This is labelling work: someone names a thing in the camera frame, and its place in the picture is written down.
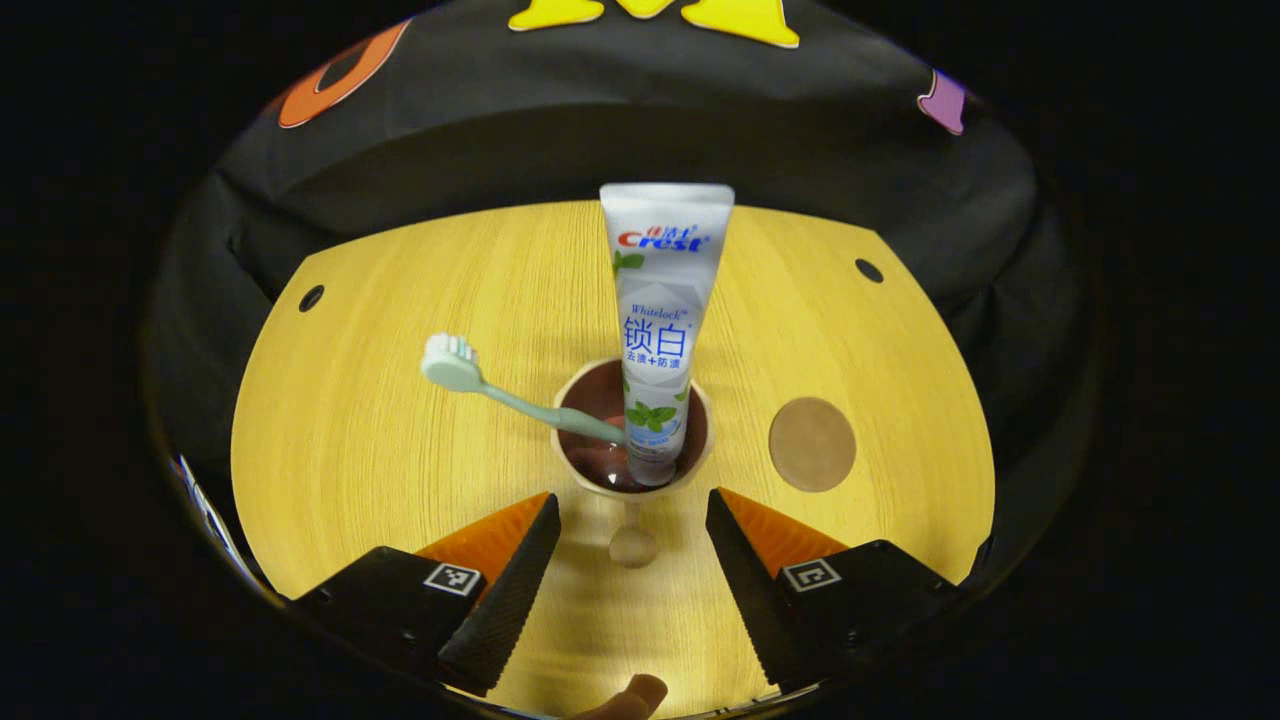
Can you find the beige cup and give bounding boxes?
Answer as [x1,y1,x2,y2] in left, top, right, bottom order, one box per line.
[550,357,716,569]

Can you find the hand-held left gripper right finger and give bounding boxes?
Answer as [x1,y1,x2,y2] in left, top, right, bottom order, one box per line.
[706,487,961,693]

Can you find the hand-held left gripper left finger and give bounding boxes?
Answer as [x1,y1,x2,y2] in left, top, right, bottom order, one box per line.
[295,492,562,698]

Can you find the wooden desktop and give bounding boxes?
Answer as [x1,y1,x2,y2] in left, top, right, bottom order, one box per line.
[230,200,996,719]

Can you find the pale green toothbrush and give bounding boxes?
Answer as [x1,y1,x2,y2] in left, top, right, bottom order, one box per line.
[420,333,629,446]

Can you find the brown round coaster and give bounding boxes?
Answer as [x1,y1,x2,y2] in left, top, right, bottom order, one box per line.
[768,397,857,493]

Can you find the white toothpaste tube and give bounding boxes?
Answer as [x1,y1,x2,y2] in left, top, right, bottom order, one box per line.
[599,182,736,488]

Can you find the black backdrop cloth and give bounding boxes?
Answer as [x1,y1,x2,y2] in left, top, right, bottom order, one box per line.
[145,0,1091,481]

